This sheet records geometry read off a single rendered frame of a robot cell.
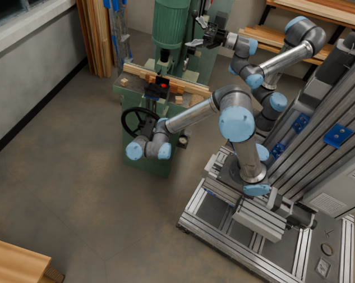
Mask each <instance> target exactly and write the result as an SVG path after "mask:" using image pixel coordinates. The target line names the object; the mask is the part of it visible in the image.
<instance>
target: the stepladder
mask: <svg viewBox="0 0 355 283"><path fill-rule="evenodd" d="M125 4H126V0H103V5H104V7H106V8H109V14H110V23H111V28H112V39H113V44H114V52H115V57H116V65H117V73H118V77H119V76H120V75H121V73H123V64H124V63H125V61H126V62H129V63H132V62H133V58H132V54H131V48H130V40H129V38H130V35H129V34H128V27H127V19H126V10H127V7H125ZM118 17H119V20H118ZM119 21H120V26H121V32H120V27H119ZM122 45H123V46H122ZM126 50H127V52H126ZM123 96H124V95H121V105H122V98H123Z"/></svg>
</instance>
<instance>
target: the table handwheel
mask: <svg viewBox="0 0 355 283"><path fill-rule="evenodd" d="M130 112H135V114H136V116H137V118H138V119H139V124H138V126H137V127H138V128H137V129H136V130H134V131H131V130H130V129H129V127H128V126H127V124H126V116H127V115H128V114H129V113H130ZM138 112H143V113H146V114H148V115H149V117H153V118H154V119H156V120H157V122H158V120H159V119H160V117H159V116H158V115H157V114H156V113H154V112H153V111H151V110H149V109H147V108H143V107H130V108H128V109H126V110H125V111H123V113H122V115H121V123H122V126H123V128H124V129H125V130H126V132H127V133H128V134H130V135H131V136H132V137H134V138H136V137H137V136H139V135H137V134H135V132H137V131H139V130H140V131H141V129H142V128H144V126H145V123H146V120H147V118H146V117H144V119H143V120H142V119H141V117H140V115H139V113H138Z"/></svg>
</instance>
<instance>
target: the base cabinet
mask: <svg viewBox="0 0 355 283"><path fill-rule="evenodd" d="M140 117H141V119H142V120H143V119H144V116H143V115H140ZM126 124H127V126H128V127H129V129H130V130H131V131H134V130H136V129H137V128H138V127H137V126H138V124H139V119H138V118H137V116H136V114H135V113H133V112H130V113H129V114H128V115H127V116H126ZM140 132H141V131H140V130H139V131H137V132H135V134H137V135H140V134H141V133H140ZM179 134H180V131H179V132H177V133H174V134H172V135H170V137H169V141H168V143H170V144H171V154H170V158H169V159H156V158H142V157H141V158H139V159H137V160H131V159H129V158H128V157H127V155H126V148H127V146H128V145H129V143H131V142H132V141H133V140H134V139H135V138H134V137H132V136H131V135H130V134H128V133H127V132H126V130H125V129H124V128H123V126H122V141H123V164H124V165H127V166H130V167H134V168H137V169H139V170H143V171H146V172H149V173H152V174H155V175H158V176H162V177H165V178H168V175H169V172H170V169H171V167H172V164H173V161H174V158H175V155H176V152H177V149H178V147H177V146H176V144H177V140H178V137H179Z"/></svg>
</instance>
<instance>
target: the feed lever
mask: <svg viewBox="0 0 355 283"><path fill-rule="evenodd" d="M198 15H199V13H198V12H197V11H196V10H193V11H192V12H191V16H192V17H193V23H192V38H191V42H192V41H193V40H194V33H195V22H196V18H197V17H198ZM195 52H196V47H190V46H188V48H187V53H188V54H191V55H194V54H195Z"/></svg>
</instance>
